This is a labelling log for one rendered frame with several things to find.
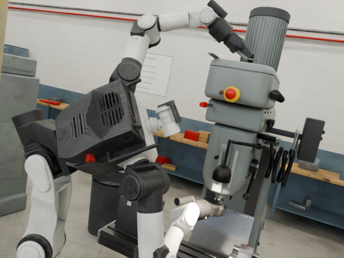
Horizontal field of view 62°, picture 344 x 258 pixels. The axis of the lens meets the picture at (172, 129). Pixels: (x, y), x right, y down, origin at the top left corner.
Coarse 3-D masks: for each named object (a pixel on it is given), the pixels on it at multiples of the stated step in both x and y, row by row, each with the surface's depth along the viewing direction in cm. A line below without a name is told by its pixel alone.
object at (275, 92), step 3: (273, 90) 107; (276, 90) 107; (273, 93) 107; (276, 93) 107; (279, 93) 106; (273, 96) 107; (276, 96) 107; (279, 96) 107; (282, 96) 122; (276, 99) 112; (279, 99) 118; (282, 99) 129
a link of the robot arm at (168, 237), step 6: (174, 228) 112; (168, 234) 110; (174, 234) 109; (180, 234) 111; (168, 240) 107; (174, 240) 108; (180, 240) 110; (168, 246) 105; (174, 246) 106; (174, 252) 105
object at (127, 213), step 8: (120, 200) 153; (120, 208) 153; (128, 208) 152; (136, 208) 151; (120, 216) 154; (128, 216) 152; (136, 216) 151; (120, 224) 154; (128, 224) 153; (136, 224) 152; (128, 232) 153; (136, 232) 152
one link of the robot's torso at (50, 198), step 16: (32, 160) 105; (32, 176) 106; (48, 176) 106; (32, 192) 108; (48, 192) 107; (64, 192) 119; (32, 208) 111; (48, 208) 109; (64, 208) 120; (32, 224) 112; (48, 224) 112; (64, 224) 121; (32, 240) 111; (48, 240) 112; (64, 240) 123; (48, 256) 112
